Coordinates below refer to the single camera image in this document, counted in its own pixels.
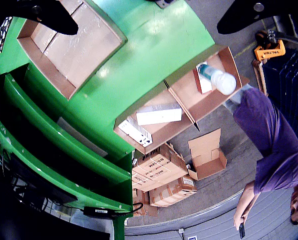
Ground grey cardboard sheet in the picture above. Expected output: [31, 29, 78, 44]
[56, 116, 109, 159]

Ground black phone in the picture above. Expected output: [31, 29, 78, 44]
[238, 221, 247, 240]

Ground black power adapter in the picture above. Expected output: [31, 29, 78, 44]
[83, 205, 115, 218]

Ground wooden pallet frame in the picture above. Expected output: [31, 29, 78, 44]
[252, 58, 269, 98]

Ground divided cardboard box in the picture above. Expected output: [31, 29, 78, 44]
[113, 44, 251, 156]

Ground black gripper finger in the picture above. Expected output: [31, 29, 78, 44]
[216, 0, 298, 35]
[0, 0, 79, 36]

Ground person left forearm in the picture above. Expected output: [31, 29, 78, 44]
[235, 179, 262, 220]

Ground stacked brown cardboard boxes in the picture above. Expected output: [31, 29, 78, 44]
[131, 142, 190, 194]

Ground orange pallet jack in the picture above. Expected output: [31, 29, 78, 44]
[253, 29, 287, 62]

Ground taped brown carton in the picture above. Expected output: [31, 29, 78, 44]
[148, 174, 198, 208]

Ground white bottle teal label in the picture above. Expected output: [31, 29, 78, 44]
[198, 63, 238, 96]

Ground long white carton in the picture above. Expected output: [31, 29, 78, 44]
[135, 103, 183, 127]

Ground person left hand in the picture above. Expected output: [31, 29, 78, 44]
[233, 211, 247, 231]

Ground green metal shelf unit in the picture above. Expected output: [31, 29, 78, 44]
[0, 62, 137, 240]

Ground white carton red stripe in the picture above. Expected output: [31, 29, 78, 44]
[192, 62, 215, 96]

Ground white carton black print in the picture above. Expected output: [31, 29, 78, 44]
[118, 116, 153, 148]

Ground person in purple shirt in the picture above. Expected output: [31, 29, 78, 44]
[223, 84, 298, 226]

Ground dark blue stacked panels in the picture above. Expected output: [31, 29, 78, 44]
[262, 48, 298, 146]

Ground shallow cardboard tray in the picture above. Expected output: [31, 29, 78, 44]
[16, 0, 128, 101]

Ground open empty cardboard box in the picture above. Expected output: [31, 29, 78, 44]
[187, 128, 228, 182]

